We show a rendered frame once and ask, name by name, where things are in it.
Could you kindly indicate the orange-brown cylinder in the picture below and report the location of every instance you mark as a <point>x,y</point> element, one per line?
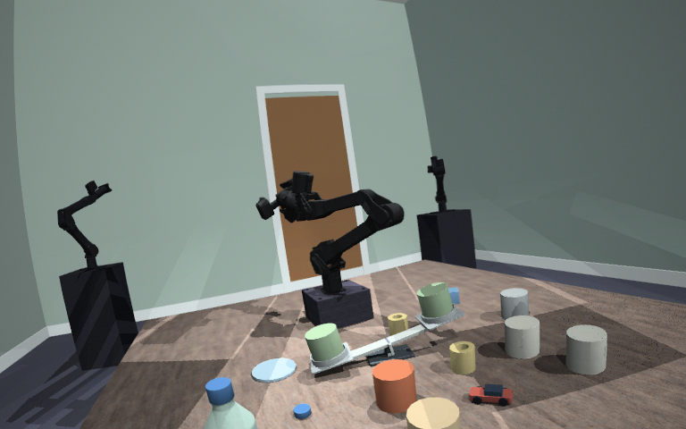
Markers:
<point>394,385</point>

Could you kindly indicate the white cylinder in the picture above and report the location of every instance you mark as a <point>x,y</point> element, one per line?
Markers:
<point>522,336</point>
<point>586,349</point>

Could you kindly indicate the light blue block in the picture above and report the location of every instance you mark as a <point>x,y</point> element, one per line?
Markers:
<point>454,294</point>

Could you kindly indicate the red toy car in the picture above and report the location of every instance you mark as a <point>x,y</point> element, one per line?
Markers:
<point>491,393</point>

